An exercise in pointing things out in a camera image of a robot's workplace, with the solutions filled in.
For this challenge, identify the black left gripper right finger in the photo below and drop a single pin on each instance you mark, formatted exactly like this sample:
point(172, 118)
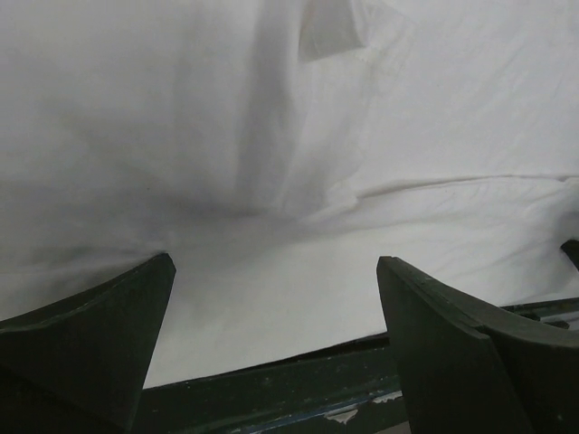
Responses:
point(466, 366)

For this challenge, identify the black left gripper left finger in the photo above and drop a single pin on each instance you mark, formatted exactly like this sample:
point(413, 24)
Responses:
point(79, 365)

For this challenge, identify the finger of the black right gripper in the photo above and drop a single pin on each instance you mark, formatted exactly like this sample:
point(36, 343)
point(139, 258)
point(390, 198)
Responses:
point(571, 249)

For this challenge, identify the white t shirt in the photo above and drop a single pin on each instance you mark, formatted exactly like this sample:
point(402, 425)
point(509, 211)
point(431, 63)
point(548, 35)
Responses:
point(276, 150)

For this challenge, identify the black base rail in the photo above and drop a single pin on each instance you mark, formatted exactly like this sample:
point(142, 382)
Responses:
point(350, 388)

